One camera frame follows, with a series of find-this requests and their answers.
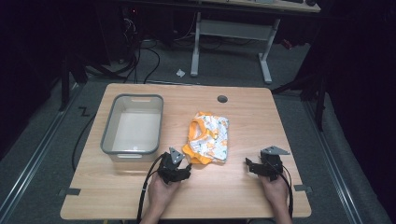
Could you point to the grey table edge bracket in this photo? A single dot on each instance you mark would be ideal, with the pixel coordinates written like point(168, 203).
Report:
point(71, 192)
point(302, 188)

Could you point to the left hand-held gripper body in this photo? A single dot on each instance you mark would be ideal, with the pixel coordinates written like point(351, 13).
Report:
point(169, 171)

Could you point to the metal floor rail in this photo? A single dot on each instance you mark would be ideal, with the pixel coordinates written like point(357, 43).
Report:
point(334, 161)
point(34, 155)

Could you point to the small red object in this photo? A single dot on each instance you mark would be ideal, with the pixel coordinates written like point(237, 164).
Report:
point(287, 44)

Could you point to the orange white patterned garment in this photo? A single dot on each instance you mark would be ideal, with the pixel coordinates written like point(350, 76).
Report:
point(208, 137)

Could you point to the crumpled white paper scrap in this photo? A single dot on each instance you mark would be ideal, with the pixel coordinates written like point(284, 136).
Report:
point(180, 73)

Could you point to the person's left hand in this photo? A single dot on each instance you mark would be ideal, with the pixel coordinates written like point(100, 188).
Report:
point(161, 194)

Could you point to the person's right hand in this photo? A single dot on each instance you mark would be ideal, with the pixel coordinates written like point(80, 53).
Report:
point(275, 193)

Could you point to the wooden desk with white legs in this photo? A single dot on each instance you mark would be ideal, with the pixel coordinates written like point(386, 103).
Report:
point(236, 29)

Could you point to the white grey-rimmed plastic bin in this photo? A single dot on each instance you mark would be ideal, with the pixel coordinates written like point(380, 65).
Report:
point(134, 129)

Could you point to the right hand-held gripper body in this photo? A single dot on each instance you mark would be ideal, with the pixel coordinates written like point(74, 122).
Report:
point(271, 161)

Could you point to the black metal stand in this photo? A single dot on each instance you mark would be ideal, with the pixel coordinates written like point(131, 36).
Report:
point(313, 90)
point(67, 81)

